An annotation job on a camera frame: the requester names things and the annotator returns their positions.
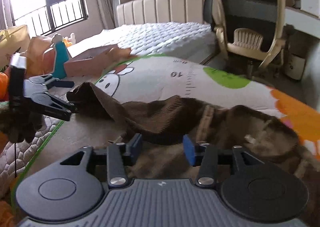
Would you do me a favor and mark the beige padded bed headboard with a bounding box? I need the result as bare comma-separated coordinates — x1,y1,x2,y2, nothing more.
117,0,205,26

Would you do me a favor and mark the brown corduroy garment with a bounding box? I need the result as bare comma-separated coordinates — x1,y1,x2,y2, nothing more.
66,82,319,226

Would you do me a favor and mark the white quilted mattress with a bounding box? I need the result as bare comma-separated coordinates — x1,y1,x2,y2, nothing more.
68,22,218,63

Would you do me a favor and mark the beige black office chair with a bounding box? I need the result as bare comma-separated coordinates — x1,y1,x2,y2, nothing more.
203,0,286,70

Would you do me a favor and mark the cartoon ruler play mat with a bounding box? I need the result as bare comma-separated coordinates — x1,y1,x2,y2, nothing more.
0,52,320,227

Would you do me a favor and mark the white bin under desk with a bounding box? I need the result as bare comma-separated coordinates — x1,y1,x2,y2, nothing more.
284,54,306,81

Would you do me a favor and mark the gloved left hand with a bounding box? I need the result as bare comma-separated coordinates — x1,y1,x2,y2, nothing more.
1,101,46,143

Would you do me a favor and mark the white desk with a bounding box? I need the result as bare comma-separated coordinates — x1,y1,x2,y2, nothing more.
285,7,320,38

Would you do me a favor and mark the pink cardboard box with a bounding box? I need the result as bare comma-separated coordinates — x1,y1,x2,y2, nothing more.
63,45,132,77

